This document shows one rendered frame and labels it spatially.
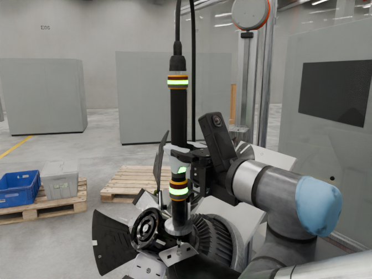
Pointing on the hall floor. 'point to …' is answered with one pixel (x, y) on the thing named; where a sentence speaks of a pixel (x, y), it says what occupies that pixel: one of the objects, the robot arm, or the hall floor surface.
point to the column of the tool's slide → (247, 81)
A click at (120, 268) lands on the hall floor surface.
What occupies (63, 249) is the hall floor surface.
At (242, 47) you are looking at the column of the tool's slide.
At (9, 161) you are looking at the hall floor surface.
